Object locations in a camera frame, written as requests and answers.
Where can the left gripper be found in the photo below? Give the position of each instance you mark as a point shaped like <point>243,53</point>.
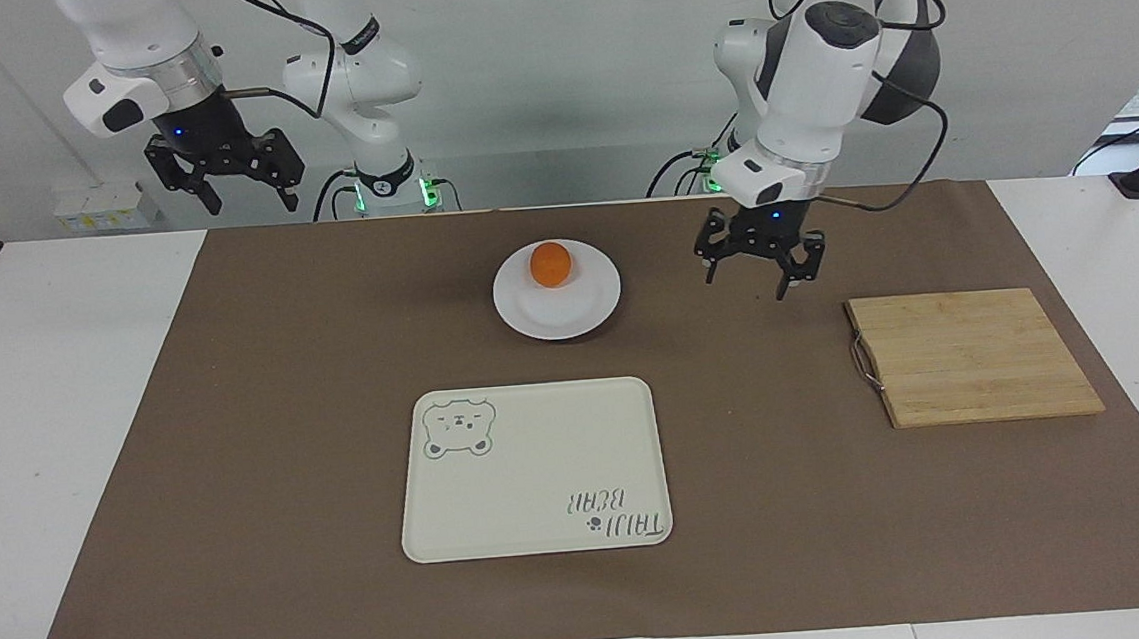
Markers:
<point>771,220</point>

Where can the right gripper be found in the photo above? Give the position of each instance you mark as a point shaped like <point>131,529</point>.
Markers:
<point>205,124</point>

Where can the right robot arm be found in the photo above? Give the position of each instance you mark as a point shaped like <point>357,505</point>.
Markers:
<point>367,73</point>

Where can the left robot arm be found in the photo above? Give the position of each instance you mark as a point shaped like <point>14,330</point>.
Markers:
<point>817,62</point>

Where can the white round plate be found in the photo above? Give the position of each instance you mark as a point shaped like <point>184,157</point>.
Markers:
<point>559,310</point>

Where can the orange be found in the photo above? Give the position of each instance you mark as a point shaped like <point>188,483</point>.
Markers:
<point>551,265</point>

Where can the white box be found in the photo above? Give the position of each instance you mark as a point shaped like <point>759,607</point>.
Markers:
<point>106,207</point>

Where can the wooden cutting board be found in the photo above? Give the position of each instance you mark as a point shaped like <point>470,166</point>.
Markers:
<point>973,356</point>

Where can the cream tray with bear print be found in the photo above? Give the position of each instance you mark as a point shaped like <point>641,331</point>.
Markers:
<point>531,483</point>

